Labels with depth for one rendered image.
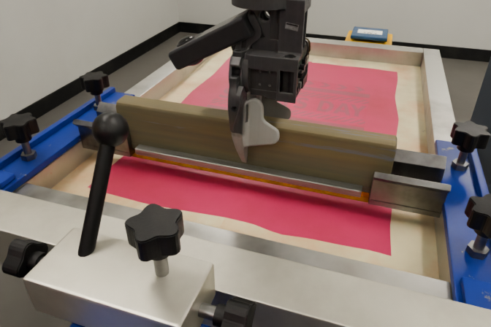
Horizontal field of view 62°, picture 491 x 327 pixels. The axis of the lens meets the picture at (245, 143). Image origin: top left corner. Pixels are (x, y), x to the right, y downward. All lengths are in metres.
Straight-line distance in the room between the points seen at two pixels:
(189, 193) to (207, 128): 0.09
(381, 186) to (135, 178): 0.34
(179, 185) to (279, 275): 0.28
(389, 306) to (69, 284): 0.24
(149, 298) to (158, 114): 0.33
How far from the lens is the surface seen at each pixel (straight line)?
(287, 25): 0.47
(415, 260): 0.52
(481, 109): 1.29
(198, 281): 0.31
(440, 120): 0.75
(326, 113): 0.80
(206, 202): 0.56
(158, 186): 0.60
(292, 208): 0.55
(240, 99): 0.48
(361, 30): 1.30
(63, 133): 0.68
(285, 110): 0.56
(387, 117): 0.81
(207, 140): 0.56
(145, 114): 0.59
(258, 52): 0.48
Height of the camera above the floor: 1.31
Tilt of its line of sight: 31 degrees down
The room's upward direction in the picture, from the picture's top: straight up
